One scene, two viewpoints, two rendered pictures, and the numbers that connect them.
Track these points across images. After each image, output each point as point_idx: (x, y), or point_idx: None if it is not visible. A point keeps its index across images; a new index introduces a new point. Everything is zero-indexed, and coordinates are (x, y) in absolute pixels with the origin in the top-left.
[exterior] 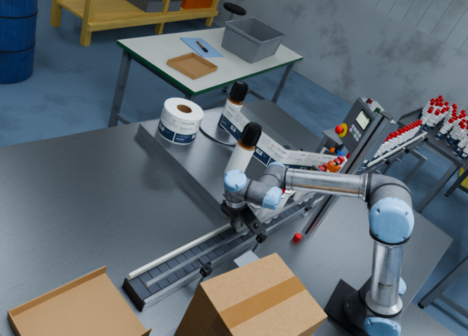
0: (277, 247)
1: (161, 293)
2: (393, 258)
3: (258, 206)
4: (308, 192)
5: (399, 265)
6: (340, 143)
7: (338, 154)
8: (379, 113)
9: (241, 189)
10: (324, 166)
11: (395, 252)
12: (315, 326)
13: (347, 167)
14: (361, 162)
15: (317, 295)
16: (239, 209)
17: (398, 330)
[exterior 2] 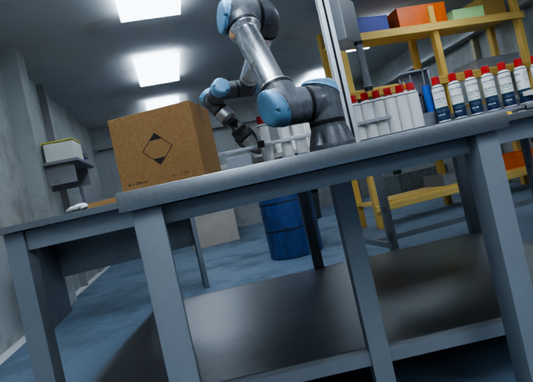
0: None
1: None
2: (241, 39)
3: (259, 124)
4: (358, 121)
5: (251, 42)
6: (401, 73)
7: (422, 89)
8: None
9: (205, 95)
10: (371, 93)
11: (240, 34)
12: (177, 109)
13: (328, 56)
14: (329, 42)
15: None
16: (226, 121)
17: (266, 93)
